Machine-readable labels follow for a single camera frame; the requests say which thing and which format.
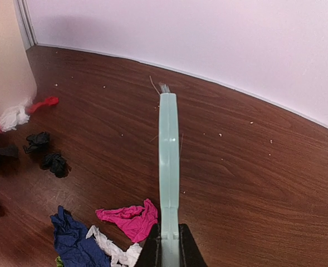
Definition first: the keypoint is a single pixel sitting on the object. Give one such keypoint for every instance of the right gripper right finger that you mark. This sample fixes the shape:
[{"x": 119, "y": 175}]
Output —
[{"x": 190, "y": 255}]

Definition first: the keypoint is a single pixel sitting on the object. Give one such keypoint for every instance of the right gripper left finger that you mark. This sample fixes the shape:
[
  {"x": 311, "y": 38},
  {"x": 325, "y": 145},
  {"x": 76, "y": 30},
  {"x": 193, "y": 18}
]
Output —
[{"x": 150, "y": 255}]

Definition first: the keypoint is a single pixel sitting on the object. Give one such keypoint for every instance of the mint green hand brush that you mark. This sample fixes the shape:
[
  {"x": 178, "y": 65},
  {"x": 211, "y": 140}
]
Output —
[{"x": 169, "y": 175}]

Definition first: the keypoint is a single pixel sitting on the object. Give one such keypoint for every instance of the white scrap centre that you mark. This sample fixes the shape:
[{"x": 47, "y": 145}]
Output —
[{"x": 118, "y": 256}]

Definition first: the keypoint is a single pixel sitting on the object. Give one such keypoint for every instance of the pink scrap centre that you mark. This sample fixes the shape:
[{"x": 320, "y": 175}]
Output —
[{"x": 135, "y": 222}]

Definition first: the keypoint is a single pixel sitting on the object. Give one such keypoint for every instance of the navy scrap front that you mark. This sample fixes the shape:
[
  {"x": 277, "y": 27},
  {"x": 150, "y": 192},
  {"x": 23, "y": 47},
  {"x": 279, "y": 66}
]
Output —
[{"x": 71, "y": 243}]

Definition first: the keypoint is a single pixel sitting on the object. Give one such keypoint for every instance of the green scrap centre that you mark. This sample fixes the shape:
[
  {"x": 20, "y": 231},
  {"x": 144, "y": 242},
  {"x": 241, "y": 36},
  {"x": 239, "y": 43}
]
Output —
[{"x": 59, "y": 262}]

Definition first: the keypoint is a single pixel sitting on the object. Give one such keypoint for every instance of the crumpled black scrap near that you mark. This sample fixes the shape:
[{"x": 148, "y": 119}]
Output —
[{"x": 56, "y": 164}]

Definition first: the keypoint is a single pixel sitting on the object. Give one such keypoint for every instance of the crumpled black scrap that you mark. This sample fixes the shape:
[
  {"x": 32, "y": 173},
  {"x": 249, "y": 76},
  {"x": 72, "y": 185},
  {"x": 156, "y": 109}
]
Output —
[
  {"x": 56, "y": 164},
  {"x": 37, "y": 142}
]

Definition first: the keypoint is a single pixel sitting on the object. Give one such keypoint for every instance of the crumpled black scrap far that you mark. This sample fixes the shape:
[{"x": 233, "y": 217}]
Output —
[{"x": 37, "y": 142}]

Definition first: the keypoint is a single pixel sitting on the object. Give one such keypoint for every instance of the red white scrap near bin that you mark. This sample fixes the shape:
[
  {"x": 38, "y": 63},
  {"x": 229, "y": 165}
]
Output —
[{"x": 20, "y": 114}]

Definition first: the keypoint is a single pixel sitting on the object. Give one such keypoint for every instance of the beige plastic waste bin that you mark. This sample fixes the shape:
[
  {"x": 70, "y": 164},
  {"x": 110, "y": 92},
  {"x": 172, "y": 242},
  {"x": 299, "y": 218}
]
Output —
[{"x": 17, "y": 83}]

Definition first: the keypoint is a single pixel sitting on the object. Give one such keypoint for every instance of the left aluminium frame post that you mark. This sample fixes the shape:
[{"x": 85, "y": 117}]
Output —
[{"x": 25, "y": 24}]

